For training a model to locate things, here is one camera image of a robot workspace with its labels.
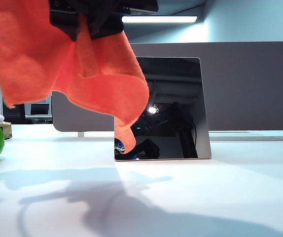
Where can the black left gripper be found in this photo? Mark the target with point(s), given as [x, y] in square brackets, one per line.
[102, 6]

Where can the orange microfiber cloth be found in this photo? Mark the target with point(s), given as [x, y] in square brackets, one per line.
[45, 61]

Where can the square standing table mirror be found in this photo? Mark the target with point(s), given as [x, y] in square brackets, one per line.
[176, 81]

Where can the open background laptop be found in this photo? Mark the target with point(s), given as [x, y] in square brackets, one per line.
[39, 109]

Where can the white background desk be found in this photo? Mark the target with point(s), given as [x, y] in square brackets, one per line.
[38, 119]

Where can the black office chair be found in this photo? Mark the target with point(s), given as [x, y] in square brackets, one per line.
[13, 113]

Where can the brown cardboard box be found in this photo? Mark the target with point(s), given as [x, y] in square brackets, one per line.
[6, 129]

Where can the grey desk partition panel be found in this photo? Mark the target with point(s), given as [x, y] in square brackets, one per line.
[242, 86]

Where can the white partition bracket foot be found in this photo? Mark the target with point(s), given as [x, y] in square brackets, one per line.
[81, 134]

